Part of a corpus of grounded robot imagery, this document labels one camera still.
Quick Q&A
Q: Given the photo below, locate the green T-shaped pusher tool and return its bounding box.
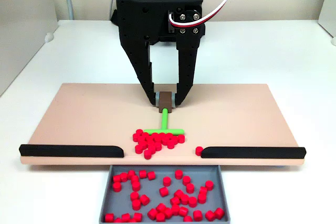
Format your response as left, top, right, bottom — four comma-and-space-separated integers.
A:
154, 91, 185, 135

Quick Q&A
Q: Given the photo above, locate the pink flat board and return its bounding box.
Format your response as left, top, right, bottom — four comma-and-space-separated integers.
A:
19, 82, 307, 168

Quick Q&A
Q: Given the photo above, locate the grey shallow tray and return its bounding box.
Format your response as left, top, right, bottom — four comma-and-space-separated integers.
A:
99, 165, 232, 224

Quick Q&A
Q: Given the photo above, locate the beige partition panel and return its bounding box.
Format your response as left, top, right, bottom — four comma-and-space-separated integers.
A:
0, 0, 59, 98

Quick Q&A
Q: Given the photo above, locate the white side panel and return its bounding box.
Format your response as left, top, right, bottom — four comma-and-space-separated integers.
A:
317, 0, 336, 38

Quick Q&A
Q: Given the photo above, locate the thin white cable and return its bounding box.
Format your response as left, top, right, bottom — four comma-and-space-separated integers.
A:
109, 0, 118, 22

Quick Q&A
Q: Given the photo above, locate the white red gripper motor cable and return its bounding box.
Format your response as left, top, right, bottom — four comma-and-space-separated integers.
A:
168, 0, 240, 28

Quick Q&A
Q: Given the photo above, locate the black board rail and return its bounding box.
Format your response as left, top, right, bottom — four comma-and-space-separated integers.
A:
201, 146, 307, 159
18, 144, 124, 158

